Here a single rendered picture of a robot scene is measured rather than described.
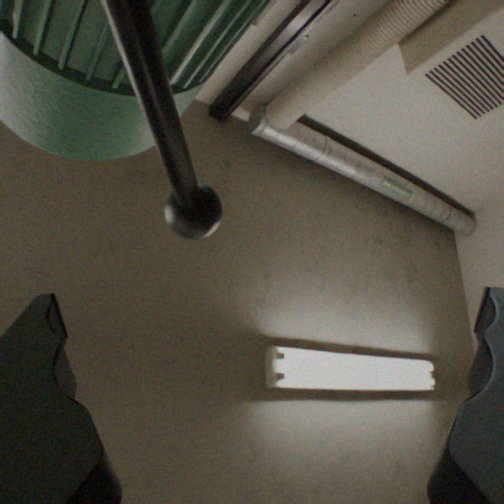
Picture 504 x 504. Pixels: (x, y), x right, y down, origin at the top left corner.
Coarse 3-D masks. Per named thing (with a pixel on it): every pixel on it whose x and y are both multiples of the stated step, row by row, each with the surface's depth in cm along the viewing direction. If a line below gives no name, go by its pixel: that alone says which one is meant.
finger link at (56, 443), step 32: (32, 320) 10; (0, 352) 9; (32, 352) 9; (64, 352) 9; (0, 384) 8; (32, 384) 8; (64, 384) 9; (0, 416) 7; (32, 416) 7; (64, 416) 7; (0, 448) 6; (32, 448) 6; (64, 448) 6; (96, 448) 6; (0, 480) 6; (32, 480) 6; (64, 480) 6; (96, 480) 6
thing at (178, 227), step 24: (120, 0) 10; (144, 0) 11; (120, 24) 11; (144, 24) 11; (120, 48) 12; (144, 48) 12; (144, 72) 13; (144, 96) 14; (168, 96) 15; (168, 120) 15; (168, 144) 17; (168, 168) 19; (192, 168) 20; (192, 192) 21; (168, 216) 23; (192, 216) 22; (216, 216) 23
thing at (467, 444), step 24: (480, 312) 11; (480, 336) 10; (480, 360) 9; (480, 384) 8; (480, 408) 7; (456, 432) 6; (480, 432) 6; (456, 456) 6; (480, 456) 6; (432, 480) 7; (456, 480) 6; (480, 480) 6
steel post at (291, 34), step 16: (304, 0) 143; (320, 0) 138; (336, 0) 136; (288, 16) 151; (304, 16) 146; (320, 16) 143; (288, 32) 153; (304, 32) 151; (272, 48) 161; (288, 48) 159; (256, 64) 170; (272, 64) 168; (240, 80) 179; (256, 80) 177; (224, 96) 190; (240, 96) 187; (224, 112) 200
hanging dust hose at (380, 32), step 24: (408, 0) 128; (432, 0) 124; (384, 24) 138; (408, 24) 134; (336, 48) 159; (360, 48) 150; (384, 48) 148; (312, 72) 169; (336, 72) 162; (288, 96) 182; (312, 96) 175; (288, 120) 192
